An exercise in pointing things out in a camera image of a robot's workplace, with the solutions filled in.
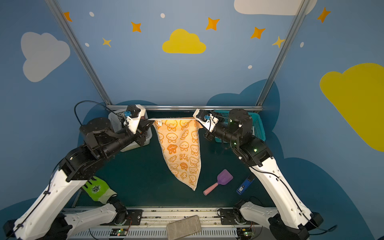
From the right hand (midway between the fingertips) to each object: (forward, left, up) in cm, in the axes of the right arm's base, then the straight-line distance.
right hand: (201, 114), depth 59 cm
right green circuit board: (-35, -23, -45) cm, 61 cm away
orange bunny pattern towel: (-5, +9, -12) cm, 16 cm away
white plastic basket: (+31, +64, -39) cm, 81 cm away
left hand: (-5, +19, +2) cm, 19 cm away
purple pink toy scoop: (-9, -14, -44) cm, 47 cm away
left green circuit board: (-38, +38, -44) cm, 69 cm away
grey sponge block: (-34, +5, -41) cm, 54 cm away
